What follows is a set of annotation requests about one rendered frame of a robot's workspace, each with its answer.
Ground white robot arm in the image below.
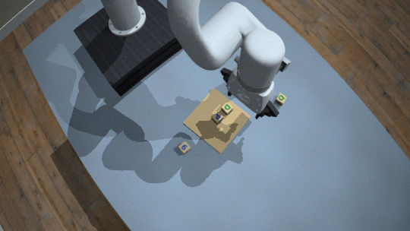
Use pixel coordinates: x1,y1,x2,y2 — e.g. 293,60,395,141
101,0,291,93

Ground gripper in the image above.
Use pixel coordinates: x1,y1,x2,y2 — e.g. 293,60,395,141
220,66,279,119

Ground tan flat mat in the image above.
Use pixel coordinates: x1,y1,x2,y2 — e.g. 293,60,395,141
183,88,250,153

